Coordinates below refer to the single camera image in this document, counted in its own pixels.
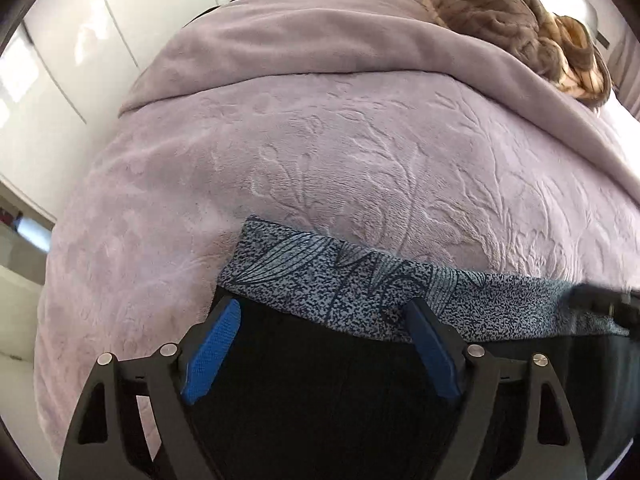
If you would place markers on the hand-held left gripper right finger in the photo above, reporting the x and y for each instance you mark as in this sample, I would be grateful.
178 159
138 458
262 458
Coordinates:
434 355

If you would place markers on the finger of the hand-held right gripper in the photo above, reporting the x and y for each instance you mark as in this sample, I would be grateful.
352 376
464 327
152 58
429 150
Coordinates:
600 301

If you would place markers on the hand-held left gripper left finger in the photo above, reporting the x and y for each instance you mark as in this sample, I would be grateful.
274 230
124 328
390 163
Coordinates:
212 350

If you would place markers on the black pants with patterned waistband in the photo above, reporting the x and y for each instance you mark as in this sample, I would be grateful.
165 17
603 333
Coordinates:
325 385

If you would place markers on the purple embossed bed blanket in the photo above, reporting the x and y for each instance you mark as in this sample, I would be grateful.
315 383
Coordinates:
300 150

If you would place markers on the grey pink curtain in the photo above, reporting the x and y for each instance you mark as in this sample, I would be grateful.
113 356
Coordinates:
627 70

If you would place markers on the brown fluffy blanket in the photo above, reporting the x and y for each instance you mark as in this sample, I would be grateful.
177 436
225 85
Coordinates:
505 25

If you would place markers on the white wardrobe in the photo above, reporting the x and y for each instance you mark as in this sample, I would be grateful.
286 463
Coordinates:
60 60

